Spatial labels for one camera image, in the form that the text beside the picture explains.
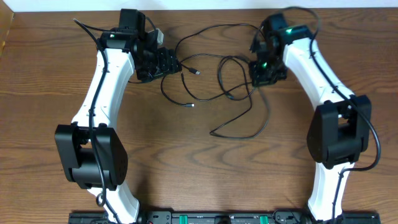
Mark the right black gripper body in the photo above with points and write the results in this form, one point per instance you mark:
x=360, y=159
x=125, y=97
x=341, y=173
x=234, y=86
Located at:
x=268, y=69

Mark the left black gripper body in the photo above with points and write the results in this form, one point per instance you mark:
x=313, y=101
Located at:
x=158, y=63

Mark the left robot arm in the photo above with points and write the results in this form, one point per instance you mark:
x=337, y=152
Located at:
x=91, y=153

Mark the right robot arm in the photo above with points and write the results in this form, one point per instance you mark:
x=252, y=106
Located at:
x=338, y=132

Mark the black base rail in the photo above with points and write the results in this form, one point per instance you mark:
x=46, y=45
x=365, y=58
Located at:
x=279, y=216

